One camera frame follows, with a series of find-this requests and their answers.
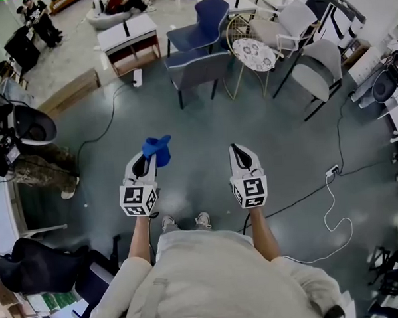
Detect white armchair beige seat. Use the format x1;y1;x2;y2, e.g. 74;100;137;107
246;0;322;60

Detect white cable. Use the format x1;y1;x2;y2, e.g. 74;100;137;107
278;173;355;266

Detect white desk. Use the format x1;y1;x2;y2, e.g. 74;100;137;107
0;173;70;254

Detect black box stand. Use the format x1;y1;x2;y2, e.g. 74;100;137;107
2;26;43;75

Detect person's right shoe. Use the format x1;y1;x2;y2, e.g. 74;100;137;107
194;211;213;230

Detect gold wire chair floral cushion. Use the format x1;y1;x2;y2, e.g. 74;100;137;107
219;11;287;101

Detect white round tub seat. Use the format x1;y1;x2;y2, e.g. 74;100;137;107
85;4;137;31

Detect person's left forearm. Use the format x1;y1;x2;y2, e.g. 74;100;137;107
125;212;159;270

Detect green patterned box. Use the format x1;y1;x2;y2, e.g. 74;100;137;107
26;289;80;314

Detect black power cable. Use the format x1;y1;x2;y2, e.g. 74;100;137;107
332;90;398;177
72;80;141;177

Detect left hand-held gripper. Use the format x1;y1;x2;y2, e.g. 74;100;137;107
117;151;161;218

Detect blue plastic chair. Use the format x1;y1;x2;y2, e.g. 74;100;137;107
163;0;233;56

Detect person's right forearm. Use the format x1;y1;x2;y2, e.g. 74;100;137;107
245;204;282;264

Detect grey chair black frame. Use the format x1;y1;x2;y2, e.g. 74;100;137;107
270;37;347;124

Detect black office chair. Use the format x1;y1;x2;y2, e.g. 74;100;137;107
0;232;126;318

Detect black wrist strap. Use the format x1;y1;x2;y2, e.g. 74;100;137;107
322;303;347;318

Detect white side table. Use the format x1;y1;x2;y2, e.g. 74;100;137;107
221;0;259;16

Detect dark blue upholstered chair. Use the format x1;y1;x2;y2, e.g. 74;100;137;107
163;46;236;111

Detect grey round shell chair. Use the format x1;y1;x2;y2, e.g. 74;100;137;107
11;102;58;148

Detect white cabinet black handles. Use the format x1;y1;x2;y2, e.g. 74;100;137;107
305;0;369;52

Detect person's beige shirt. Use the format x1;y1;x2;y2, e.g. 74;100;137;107
78;221;348;318

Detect person's shoe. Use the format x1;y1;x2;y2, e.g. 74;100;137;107
194;211;213;230
161;215;177;233

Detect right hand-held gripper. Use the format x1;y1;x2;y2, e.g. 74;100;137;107
227;141;269;210

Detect white low table wooden base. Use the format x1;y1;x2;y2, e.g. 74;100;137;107
96;11;164;78

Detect person's left shoe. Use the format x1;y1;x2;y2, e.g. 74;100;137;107
161;215;177;233

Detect blue wiping cloth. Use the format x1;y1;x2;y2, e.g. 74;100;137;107
141;134;174;169

